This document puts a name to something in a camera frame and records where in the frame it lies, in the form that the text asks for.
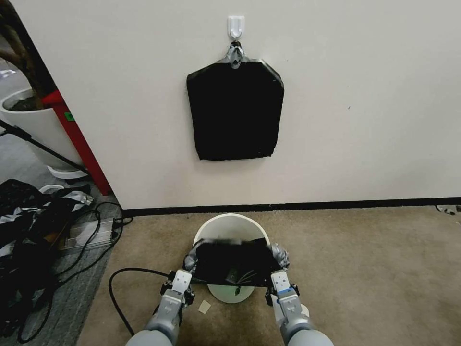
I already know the black trash bag on hook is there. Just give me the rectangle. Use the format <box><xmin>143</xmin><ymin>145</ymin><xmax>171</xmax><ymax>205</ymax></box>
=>
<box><xmin>186</xmin><ymin>41</ymin><xmax>286</xmax><ymax>162</ymax></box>

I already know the black trash bag grey tape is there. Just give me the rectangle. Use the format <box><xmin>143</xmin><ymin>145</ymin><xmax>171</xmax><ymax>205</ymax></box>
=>
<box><xmin>182</xmin><ymin>237</ymin><xmax>291</xmax><ymax>287</ymax></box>

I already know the black tripod leg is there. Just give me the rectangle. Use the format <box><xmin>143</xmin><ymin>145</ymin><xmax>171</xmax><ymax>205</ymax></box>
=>
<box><xmin>0</xmin><ymin>119</ymin><xmax>89</xmax><ymax>172</ymax></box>

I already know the silver power supply box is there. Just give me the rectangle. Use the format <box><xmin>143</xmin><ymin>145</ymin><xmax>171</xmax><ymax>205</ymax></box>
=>
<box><xmin>57</xmin><ymin>216</ymin><xmax>121</xmax><ymax>251</ymax></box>

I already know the thick black cable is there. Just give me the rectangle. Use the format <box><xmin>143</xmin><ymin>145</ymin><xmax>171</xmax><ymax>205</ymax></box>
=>
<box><xmin>109</xmin><ymin>266</ymin><xmax>174</xmax><ymax>334</ymax></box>

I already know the thin black cable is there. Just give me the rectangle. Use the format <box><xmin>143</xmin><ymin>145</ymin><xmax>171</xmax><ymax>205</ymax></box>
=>
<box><xmin>85</xmin><ymin>201</ymin><xmax>134</xmax><ymax>231</ymax></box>

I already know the white pot saucer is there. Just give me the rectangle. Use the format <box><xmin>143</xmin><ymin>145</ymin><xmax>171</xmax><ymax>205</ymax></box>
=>
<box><xmin>47</xmin><ymin>164</ymin><xmax>89</xmax><ymax>180</ymax></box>

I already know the black baseboard strip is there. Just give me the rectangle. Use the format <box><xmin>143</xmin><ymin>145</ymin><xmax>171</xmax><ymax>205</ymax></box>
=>
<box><xmin>122</xmin><ymin>196</ymin><xmax>461</xmax><ymax>217</ymax></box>

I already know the pile of black bags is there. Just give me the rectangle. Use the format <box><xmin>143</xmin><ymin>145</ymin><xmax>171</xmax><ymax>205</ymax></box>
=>
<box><xmin>0</xmin><ymin>179</ymin><xmax>97</xmax><ymax>325</ymax></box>

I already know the red metal post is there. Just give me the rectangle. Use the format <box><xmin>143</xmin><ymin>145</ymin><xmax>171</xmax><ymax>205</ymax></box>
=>
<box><xmin>41</xmin><ymin>90</ymin><xmax>113</xmax><ymax>197</ymax></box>

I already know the white plastic wall hook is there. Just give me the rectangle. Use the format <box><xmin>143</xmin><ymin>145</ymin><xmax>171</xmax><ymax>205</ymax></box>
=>
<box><xmin>227</xmin><ymin>15</ymin><xmax>245</xmax><ymax>39</ymax></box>

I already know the brown plant trunk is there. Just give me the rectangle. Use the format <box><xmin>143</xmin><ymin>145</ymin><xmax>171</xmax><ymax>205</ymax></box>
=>
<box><xmin>0</xmin><ymin>7</ymin><xmax>45</xmax><ymax>110</ymax></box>

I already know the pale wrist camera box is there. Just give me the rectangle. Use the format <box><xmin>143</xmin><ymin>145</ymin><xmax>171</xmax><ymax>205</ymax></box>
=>
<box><xmin>173</xmin><ymin>270</ymin><xmax>193</xmax><ymax>292</ymax></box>
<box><xmin>270</xmin><ymin>271</ymin><xmax>289</xmax><ymax>293</ymax></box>

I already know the white round trash bin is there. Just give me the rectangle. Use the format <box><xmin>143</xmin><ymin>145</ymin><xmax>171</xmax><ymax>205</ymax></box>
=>
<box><xmin>193</xmin><ymin>213</ymin><xmax>272</xmax><ymax>304</ymax></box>

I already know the white round plant pot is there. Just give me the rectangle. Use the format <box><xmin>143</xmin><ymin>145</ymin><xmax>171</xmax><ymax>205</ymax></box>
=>
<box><xmin>0</xmin><ymin>87</ymin><xmax>87</xmax><ymax>170</ymax></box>

